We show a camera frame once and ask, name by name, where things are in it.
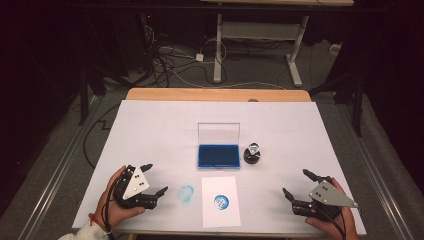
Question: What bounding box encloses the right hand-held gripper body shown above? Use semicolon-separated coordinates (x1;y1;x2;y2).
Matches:
291;175;359;222

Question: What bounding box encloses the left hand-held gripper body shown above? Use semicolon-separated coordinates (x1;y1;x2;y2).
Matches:
113;165;158;210

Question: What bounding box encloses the white paper sheet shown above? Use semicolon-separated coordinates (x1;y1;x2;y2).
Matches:
201;175;242;229

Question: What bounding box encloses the black round stamp cap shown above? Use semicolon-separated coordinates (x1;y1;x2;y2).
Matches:
243;151;262;165

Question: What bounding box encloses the round stamp with clear handle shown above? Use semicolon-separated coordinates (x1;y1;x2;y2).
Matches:
243;142;262;165

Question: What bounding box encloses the blue ink pad case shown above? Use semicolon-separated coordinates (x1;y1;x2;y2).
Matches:
197;122;242;170

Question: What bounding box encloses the person's right hand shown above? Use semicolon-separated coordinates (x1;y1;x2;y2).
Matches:
304;178;361;240

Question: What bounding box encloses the person's left hand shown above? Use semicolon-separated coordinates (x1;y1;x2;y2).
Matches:
93;165;146;230

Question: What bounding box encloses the white table cover board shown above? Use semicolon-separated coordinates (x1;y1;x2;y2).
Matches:
71;99;368;237

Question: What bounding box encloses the black metal stand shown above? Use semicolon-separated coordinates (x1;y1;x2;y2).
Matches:
77;66;108;127
308;71;365;138

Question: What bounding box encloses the wooden table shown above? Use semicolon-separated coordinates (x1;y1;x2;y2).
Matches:
125;87;313;103

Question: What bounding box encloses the small white floor box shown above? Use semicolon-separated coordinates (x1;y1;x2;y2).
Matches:
329;43;344;57

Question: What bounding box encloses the blue ink smudge ring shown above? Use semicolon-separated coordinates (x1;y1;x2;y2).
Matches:
176;184;195;204

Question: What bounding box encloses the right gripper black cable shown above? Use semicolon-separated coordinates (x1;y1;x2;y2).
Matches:
321;209;348;240

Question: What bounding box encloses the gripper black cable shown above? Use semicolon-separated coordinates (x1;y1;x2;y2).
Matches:
321;209;348;240
103;176;129;240

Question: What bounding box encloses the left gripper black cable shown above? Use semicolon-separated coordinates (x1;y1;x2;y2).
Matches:
103;176;129;240

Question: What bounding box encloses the grey metal floor rail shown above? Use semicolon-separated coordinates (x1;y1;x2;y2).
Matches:
334;99;416;240
14;94;103;240

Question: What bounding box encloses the red wrist bracelet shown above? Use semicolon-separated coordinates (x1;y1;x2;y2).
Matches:
88;213;106;231

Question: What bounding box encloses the curved black floor cable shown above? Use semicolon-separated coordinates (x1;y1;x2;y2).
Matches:
82;103;122;169

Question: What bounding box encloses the tangle of black cables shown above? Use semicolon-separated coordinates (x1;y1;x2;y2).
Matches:
139;13;231;88

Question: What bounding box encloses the long white floor cable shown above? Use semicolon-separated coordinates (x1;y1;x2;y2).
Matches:
156;46;288;91

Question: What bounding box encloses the white metal desk frame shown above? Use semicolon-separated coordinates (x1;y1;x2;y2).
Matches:
212;13;310;88

